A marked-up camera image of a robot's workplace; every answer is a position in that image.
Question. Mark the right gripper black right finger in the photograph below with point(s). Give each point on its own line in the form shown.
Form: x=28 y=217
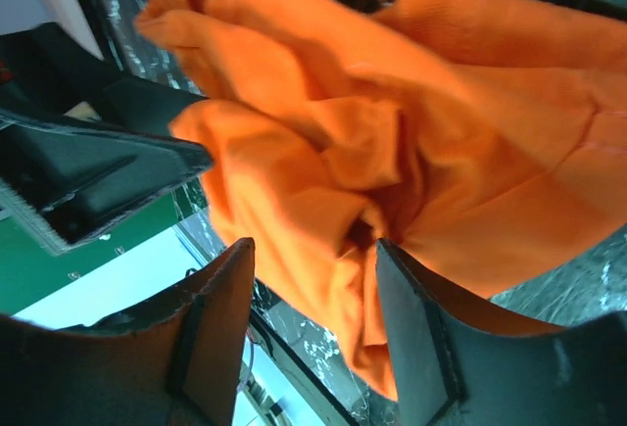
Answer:
x=460 y=360

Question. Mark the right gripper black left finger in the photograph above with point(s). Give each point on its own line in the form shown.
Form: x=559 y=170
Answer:
x=173 y=359

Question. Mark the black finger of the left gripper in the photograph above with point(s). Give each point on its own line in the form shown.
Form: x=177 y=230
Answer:
x=54 y=72
x=67 y=181

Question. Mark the orange t shirt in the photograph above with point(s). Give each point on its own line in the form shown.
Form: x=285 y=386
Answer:
x=487 y=138

